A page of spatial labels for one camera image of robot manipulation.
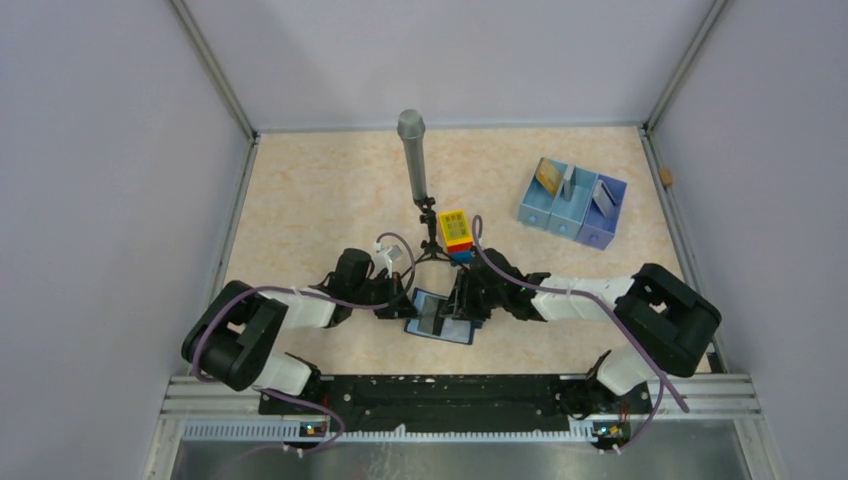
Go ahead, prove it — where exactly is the silver credit card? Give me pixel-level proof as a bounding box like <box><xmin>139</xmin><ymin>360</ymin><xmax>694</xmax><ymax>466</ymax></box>
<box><xmin>592</xmin><ymin>179</ymin><xmax>617</xmax><ymax>218</ymax></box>

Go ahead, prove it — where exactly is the aluminium frame front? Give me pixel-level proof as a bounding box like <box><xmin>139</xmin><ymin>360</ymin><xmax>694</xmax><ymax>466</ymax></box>
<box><xmin>143</xmin><ymin>374</ymin><xmax>784</xmax><ymax>479</ymax></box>

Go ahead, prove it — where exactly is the black credit card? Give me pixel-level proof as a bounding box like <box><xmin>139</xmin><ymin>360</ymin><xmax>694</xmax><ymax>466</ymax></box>
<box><xmin>418</xmin><ymin>295</ymin><xmax>446</xmax><ymax>336</ymax></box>
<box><xmin>562</xmin><ymin>164</ymin><xmax>576</xmax><ymax>202</ymax></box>

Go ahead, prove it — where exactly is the small wooden knob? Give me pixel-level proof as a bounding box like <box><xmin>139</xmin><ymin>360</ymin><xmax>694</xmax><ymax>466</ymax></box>
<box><xmin>657</xmin><ymin>167</ymin><xmax>674</xmax><ymax>188</ymax></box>

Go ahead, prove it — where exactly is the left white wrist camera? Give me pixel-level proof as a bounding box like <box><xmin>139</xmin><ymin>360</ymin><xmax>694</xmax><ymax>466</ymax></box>
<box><xmin>372</xmin><ymin>242</ymin><xmax>403</xmax><ymax>277</ymax></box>

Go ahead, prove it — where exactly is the yellow red blue toy block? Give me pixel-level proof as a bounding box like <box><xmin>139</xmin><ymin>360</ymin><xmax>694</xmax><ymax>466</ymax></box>
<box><xmin>438</xmin><ymin>209</ymin><xmax>473</xmax><ymax>264</ymax></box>

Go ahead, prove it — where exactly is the grey microphone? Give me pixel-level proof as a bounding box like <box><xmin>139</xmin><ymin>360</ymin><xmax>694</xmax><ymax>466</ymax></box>
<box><xmin>396</xmin><ymin>109</ymin><xmax>427</xmax><ymax>204</ymax></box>

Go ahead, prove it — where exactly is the gold credit card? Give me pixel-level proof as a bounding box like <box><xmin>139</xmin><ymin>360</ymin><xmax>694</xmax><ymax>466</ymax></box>
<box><xmin>535</xmin><ymin>157</ymin><xmax>564</xmax><ymax>197</ymax></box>

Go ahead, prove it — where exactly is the light blue drawer middle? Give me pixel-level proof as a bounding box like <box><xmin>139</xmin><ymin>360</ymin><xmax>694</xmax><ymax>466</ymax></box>
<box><xmin>546</xmin><ymin>165</ymin><xmax>598</xmax><ymax>240</ymax></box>

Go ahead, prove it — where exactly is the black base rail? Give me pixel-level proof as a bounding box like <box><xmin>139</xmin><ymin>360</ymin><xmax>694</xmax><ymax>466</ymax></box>
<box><xmin>258</xmin><ymin>374</ymin><xmax>654</xmax><ymax>435</ymax></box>

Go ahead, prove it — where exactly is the black tripod stand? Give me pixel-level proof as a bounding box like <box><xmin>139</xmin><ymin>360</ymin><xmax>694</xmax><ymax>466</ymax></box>
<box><xmin>414</xmin><ymin>197</ymin><xmax>459</xmax><ymax>266</ymax></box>

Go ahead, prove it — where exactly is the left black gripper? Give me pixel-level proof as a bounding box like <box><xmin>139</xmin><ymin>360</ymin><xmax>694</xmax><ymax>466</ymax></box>
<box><xmin>350</xmin><ymin>271</ymin><xmax>421</xmax><ymax>319</ymax></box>

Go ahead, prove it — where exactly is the light blue drawer left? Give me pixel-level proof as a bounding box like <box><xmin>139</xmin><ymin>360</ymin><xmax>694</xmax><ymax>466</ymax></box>
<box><xmin>517</xmin><ymin>157</ymin><xmax>569</xmax><ymax>230</ymax></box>

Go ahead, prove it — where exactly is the white cable duct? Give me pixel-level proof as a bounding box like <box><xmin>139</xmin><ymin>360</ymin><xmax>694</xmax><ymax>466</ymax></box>
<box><xmin>182</xmin><ymin>420</ymin><xmax>598</xmax><ymax>443</ymax></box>

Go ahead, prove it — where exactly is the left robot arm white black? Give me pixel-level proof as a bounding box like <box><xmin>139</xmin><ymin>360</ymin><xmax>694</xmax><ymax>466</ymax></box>
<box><xmin>181</xmin><ymin>245</ymin><xmax>415</xmax><ymax>414</ymax></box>

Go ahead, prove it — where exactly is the light blue drawer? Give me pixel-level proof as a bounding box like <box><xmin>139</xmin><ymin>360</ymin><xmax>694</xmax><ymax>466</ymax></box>
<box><xmin>546</xmin><ymin>165</ymin><xmax>598</xmax><ymax>240</ymax></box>
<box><xmin>517</xmin><ymin>157</ymin><xmax>569</xmax><ymax>230</ymax></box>

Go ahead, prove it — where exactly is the dark blue card holder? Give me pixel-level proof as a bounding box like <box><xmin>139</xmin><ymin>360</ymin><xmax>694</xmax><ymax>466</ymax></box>
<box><xmin>403</xmin><ymin>287</ymin><xmax>483</xmax><ymax>345</ymax></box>

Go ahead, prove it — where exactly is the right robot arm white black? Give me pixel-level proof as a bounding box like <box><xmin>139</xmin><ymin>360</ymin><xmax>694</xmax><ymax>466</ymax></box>
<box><xmin>441</xmin><ymin>261</ymin><xmax>722</xmax><ymax>412</ymax></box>

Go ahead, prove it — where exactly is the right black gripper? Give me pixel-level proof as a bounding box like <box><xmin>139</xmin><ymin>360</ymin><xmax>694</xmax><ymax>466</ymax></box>
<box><xmin>441</xmin><ymin>268</ymin><xmax>507</xmax><ymax>322</ymax></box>

